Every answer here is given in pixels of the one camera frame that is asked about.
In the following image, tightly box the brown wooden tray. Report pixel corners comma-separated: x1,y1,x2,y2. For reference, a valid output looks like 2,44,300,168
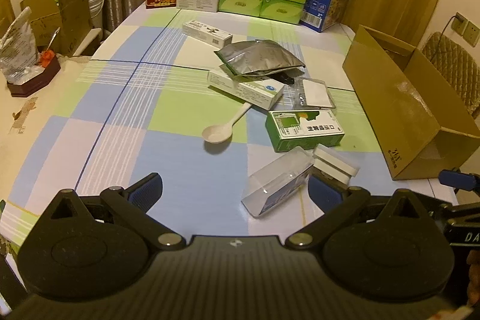
7,55,60,97

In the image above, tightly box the black charger cable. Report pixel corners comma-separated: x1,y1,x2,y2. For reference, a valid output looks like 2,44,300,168
429,15,465,62

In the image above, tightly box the brown cardboard carton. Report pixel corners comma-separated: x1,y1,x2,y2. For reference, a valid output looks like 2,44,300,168
20,0,94,55

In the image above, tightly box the white ointment box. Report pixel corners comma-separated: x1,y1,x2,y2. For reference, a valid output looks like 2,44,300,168
182,20,233,49

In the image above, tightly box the silver foil pouch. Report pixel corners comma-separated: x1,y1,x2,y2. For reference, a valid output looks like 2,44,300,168
214,40,305,80

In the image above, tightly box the white plastic spoon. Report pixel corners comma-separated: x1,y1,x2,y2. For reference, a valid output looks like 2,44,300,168
202,102,251,144

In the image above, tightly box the wall power socket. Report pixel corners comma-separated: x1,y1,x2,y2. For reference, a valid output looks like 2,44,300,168
451,13,480,47

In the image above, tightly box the crumpled plastic bag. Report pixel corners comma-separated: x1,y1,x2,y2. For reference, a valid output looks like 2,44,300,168
0,6,44,85

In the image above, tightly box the quilted chair cushion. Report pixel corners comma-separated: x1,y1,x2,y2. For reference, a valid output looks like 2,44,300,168
421,32,480,118

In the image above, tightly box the clear plastic box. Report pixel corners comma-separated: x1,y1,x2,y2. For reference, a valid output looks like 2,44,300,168
241,146,314,218

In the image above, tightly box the clear bag white pad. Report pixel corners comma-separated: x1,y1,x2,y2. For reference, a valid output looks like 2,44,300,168
293,77,335,110

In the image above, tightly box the white adapter block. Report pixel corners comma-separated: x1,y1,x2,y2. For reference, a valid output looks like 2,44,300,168
312,144,360,187

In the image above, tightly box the brown cardboard box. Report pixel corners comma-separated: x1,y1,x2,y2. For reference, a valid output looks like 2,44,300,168
343,26,479,180

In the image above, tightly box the white mecobalamin tablet box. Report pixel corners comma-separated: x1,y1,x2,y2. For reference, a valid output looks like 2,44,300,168
207,68,285,110

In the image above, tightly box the green white medicine box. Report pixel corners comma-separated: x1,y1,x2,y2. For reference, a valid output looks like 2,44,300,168
265,110,345,152

